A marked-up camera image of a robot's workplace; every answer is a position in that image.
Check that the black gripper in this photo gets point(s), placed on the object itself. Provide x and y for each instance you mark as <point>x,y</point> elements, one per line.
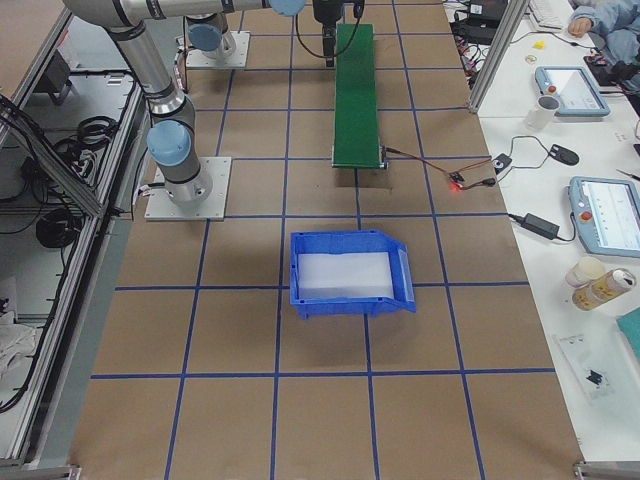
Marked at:
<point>326,11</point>

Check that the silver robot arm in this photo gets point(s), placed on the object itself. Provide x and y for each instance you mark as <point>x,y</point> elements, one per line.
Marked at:
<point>171,139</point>
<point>210,34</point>

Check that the person hand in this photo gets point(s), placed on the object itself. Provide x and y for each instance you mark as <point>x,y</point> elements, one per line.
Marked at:
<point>579,27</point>

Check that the green conveyor belt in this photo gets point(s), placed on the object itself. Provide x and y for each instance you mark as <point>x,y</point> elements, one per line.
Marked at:
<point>356,130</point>

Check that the black power supply box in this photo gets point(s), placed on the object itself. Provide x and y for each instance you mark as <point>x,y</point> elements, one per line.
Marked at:
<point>479,21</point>

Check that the small red led board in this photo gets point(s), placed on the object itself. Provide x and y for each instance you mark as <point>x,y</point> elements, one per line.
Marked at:
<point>456,181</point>

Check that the blue plastic bin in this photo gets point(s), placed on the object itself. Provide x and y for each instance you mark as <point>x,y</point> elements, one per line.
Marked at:
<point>360,241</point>

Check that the small black white dongle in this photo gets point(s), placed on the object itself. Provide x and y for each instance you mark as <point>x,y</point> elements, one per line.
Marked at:
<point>501,162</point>

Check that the white keyboard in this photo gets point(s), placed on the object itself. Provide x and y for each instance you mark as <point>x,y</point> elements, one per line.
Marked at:
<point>542,16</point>

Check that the white paper cup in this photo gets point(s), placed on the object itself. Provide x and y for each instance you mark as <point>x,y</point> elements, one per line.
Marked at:
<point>542,113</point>

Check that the white foam sheet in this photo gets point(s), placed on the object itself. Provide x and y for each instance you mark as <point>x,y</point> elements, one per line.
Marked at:
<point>347,275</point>

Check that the upper teach pendant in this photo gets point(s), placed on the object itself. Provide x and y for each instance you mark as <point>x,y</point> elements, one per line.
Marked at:
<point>574,89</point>

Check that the teach pendant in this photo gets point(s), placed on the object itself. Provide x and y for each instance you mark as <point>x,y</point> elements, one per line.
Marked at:
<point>607,215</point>
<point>574,89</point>

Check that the black computer mouse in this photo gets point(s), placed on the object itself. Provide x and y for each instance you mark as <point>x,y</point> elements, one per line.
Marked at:
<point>564,155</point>

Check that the black power adapter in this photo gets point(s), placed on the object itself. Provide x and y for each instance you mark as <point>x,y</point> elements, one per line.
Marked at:
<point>536,225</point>

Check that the lower teach pendant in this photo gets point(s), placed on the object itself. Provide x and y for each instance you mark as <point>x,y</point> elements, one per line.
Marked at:
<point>607,215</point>

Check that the beige lidded cup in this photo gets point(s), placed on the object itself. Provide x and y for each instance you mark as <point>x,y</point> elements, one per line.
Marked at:
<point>587,269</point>

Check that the lying drink can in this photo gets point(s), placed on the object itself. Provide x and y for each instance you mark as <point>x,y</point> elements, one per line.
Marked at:
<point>604,289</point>

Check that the clear plastic bag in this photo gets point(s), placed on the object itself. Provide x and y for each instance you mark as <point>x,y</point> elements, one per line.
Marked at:
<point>602,363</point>

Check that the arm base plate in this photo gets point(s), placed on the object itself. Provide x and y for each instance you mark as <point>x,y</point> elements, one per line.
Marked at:
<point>204,197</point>
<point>196,60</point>

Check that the aluminium frame post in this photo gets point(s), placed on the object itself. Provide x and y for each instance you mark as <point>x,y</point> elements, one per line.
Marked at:
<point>505,32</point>

